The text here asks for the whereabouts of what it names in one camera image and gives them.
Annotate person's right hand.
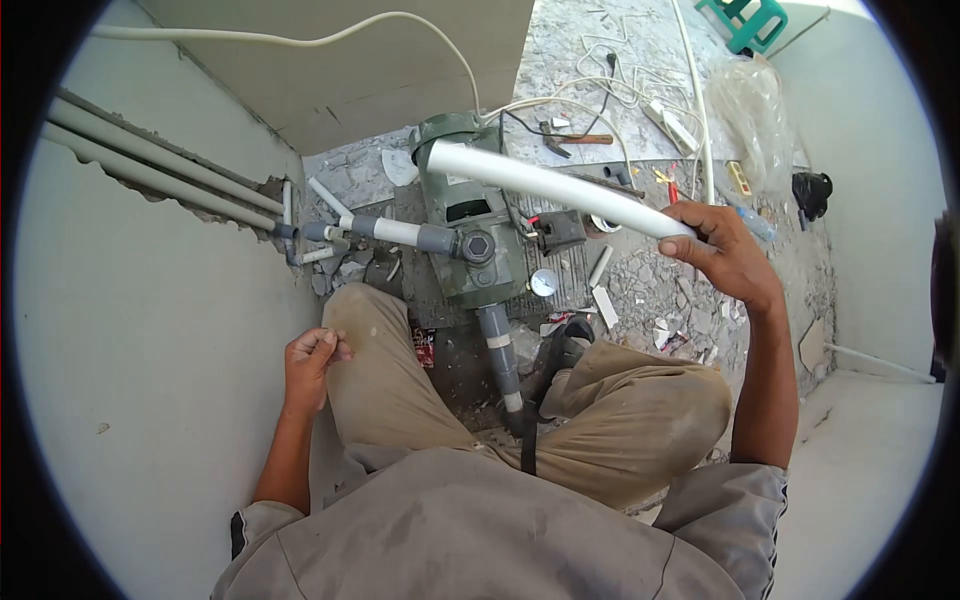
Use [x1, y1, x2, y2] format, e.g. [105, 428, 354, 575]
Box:
[657, 200, 786, 313]

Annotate person's left hand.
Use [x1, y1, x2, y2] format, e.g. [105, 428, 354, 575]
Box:
[283, 326, 354, 415]

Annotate person's right index finger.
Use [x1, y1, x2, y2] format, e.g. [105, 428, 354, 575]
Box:
[672, 200, 727, 232]

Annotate person's left thumb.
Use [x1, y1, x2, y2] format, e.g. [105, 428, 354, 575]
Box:
[307, 328, 340, 372]

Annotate person's left fingers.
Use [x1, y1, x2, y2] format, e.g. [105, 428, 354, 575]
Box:
[288, 327, 354, 364]

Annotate person's right thumb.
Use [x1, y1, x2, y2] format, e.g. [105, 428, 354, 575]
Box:
[657, 235, 711, 261]

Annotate long white plastic pipe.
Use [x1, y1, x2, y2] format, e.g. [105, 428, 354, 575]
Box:
[425, 138, 699, 242]

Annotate clear plastic bottle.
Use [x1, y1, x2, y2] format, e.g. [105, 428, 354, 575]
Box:
[734, 205, 779, 243]

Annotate red printed packet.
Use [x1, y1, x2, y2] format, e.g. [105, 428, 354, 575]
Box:
[410, 325, 437, 369]

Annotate white power strip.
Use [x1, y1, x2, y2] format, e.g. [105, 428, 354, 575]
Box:
[643, 98, 701, 156]

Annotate clear plastic bag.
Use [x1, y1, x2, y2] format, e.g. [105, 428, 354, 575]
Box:
[707, 55, 798, 198]

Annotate thin long white pipe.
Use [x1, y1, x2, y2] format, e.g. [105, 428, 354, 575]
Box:
[669, 0, 717, 205]

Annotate black lumpy object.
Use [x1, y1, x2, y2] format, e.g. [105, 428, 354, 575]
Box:
[790, 171, 834, 231]

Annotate grey and white pipe assembly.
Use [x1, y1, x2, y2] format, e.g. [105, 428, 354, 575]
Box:
[298, 213, 460, 261]

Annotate grey outlet pipe with couplings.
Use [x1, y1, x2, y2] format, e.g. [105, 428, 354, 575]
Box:
[475, 303, 528, 438]

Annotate person's legs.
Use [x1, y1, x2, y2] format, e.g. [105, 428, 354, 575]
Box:
[321, 281, 734, 513]

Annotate green plastic stool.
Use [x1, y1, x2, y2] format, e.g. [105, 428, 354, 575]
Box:
[693, 0, 790, 56]

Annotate green water pump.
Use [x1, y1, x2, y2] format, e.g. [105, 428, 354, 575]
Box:
[408, 112, 531, 310]

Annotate person's body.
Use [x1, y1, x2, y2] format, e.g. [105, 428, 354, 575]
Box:
[210, 442, 790, 600]

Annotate black pressure switch box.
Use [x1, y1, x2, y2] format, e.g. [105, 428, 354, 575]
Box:
[533, 209, 588, 257]

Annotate wooden handled hammer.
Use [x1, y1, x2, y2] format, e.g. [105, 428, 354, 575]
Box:
[537, 120, 615, 159]

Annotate white pipe along wall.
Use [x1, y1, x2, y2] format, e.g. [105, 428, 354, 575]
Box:
[823, 341, 940, 385]

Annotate grey pipes in wall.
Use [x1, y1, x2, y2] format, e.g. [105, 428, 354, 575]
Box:
[40, 96, 288, 234]

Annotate thick white cable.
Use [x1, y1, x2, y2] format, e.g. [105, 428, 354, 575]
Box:
[90, 10, 483, 115]

